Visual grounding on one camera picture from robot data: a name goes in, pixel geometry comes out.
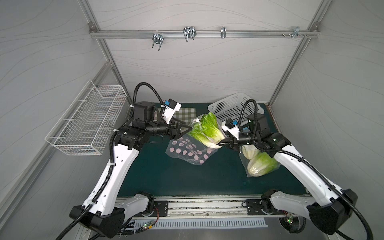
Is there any clear blue-zip zipper bag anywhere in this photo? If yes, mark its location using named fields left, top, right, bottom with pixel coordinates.
left=239, top=145, right=281, bottom=178

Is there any chinese cabbage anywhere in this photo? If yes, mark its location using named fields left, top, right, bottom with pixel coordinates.
left=241, top=145, right=260, bottom=160
left=188, top=112, right=226, bottom=149
left=247, top=152, right=281, bottom=177

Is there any pink-dotted zipper bag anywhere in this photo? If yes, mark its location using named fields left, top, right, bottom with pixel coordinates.
left=166, top=133, right=218, bottom=165

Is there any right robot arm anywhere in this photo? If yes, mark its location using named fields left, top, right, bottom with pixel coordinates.
left=221, top=114, right=358, bottom=235

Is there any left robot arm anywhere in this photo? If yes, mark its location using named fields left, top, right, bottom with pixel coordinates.
left=57, top=99, right=192, bottom=240

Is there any white plastic basket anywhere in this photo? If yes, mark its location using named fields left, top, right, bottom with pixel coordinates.
left=208, top=93, right=265, bottom=126

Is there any green checkered cloth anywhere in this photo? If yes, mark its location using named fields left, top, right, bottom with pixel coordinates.
left=174, top=108, right=196, bottom=125

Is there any metal hook clamp left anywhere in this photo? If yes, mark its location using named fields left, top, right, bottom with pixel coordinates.
left=152, top=33, right=164, bottom=51

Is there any metal hook clamp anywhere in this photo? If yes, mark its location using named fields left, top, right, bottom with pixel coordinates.
left=183, top=27, right=197, bottom=42
left=152, top=33, right=164, bottom=51

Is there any metal hook clamp middle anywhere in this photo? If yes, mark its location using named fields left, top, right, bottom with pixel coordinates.
left=183, top=27, right=197, bottom=42

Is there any white vented strip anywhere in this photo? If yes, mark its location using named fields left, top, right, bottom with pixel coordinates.
left=152, top=218, right=269, bottom=230

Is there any metal hook small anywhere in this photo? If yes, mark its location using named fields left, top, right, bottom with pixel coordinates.
left=221, top=27, right=227, bottom=39

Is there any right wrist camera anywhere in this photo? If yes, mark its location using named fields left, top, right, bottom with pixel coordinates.
left=221, top=119, right=240, bottom=140

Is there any right black cable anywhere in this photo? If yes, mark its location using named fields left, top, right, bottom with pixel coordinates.
left=237, top=98, right=374, bottom=240

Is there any white wire wall basket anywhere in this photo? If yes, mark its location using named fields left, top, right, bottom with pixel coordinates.
left=45, top=80, right=127, bottom=156

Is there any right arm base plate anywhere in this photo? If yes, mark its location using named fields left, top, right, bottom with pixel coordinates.
left=242, top=199, right=286, bottom=216

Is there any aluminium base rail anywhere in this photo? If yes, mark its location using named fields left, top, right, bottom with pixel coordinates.
left=113, top=194, right=331, bottom=222

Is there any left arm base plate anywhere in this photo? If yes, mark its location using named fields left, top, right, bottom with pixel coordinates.
left=150, top=200, right=169, bottom=218

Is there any left black corrugated cable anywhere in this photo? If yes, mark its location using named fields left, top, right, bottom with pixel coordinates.
left=55, top=81, right=165, bottom=240

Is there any aluminium top rail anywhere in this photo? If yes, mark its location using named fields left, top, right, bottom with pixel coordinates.
left=90, top=29, right=321, bottom=39

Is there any metal bracket right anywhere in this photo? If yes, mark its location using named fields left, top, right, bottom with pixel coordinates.
left=282, top=27, right=309, bottom=39

